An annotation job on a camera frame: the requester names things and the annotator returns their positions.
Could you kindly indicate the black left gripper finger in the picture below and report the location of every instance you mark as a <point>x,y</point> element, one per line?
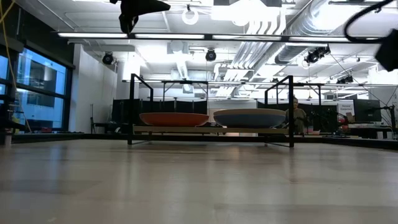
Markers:
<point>154,5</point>

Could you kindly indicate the orange ceramic plate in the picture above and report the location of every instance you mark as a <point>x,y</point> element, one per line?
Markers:
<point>174,119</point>

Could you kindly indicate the black metal shelf wooden board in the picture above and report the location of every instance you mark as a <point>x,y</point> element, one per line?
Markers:
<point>291,105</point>

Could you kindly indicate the black overhead light bar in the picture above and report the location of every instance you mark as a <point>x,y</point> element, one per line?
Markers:
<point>171,36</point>

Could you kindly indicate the black ceiling spotlight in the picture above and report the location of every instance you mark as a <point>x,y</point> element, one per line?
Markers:
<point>315,55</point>
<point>211,55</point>
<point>345,79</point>
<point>108,58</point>

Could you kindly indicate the black partition panel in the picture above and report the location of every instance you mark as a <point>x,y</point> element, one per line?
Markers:
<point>161,106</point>
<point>320,115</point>

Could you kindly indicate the large dark-framed window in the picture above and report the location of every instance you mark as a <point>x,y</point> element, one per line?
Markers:
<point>40,93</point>

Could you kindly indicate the white cup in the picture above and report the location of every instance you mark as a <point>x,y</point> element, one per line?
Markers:
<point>7,139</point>

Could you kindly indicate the person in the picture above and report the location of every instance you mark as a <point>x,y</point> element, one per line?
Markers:
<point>299,116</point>

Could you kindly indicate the white printed sign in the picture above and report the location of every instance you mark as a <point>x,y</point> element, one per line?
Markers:
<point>345,107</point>

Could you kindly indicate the black computer monitor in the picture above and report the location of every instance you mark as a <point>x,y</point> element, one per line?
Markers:
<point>367,110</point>

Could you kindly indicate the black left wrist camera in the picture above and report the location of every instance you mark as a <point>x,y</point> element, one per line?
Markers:
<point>127,23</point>

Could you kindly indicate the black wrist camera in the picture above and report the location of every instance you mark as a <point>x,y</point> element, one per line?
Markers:
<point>390,51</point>
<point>127,23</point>

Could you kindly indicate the black metal rig frame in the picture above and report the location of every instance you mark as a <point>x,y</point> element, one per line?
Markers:
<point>185,82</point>
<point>311,84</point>

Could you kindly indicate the silver ventilation duct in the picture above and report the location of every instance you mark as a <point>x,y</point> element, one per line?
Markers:
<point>298,46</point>

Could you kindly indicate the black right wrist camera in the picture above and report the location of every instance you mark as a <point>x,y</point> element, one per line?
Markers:
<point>390,51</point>

